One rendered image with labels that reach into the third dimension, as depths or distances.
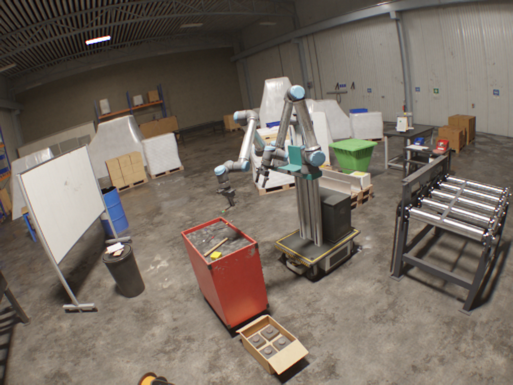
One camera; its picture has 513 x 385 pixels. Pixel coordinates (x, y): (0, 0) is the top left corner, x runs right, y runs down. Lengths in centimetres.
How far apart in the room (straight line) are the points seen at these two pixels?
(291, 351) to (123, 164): 786
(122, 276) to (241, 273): 174
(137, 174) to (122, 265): 602
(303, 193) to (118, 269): 242
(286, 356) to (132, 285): 218
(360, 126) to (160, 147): 697
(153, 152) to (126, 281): 637
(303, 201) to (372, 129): 701
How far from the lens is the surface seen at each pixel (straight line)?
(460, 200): 319
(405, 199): 278
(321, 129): 638
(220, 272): 222
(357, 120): 973
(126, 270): 350
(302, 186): 310
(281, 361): 227
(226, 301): 241
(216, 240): 251
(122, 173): 907
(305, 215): 326
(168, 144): 942
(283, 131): 244
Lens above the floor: 212
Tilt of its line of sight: 21 degrees down
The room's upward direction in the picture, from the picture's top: 9 degrees counter-clockwise
